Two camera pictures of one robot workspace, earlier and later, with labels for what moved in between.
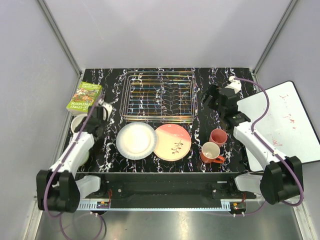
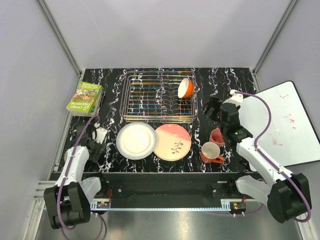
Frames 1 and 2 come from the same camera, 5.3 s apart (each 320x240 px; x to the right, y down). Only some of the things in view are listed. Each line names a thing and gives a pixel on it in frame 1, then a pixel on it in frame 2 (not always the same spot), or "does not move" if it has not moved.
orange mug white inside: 209,153 does not move
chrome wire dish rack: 159,97 does not move
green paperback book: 84,97 does not move
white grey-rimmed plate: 136,141 does not move
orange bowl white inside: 76,120 -> 185,89
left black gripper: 104,122 -> 94,157
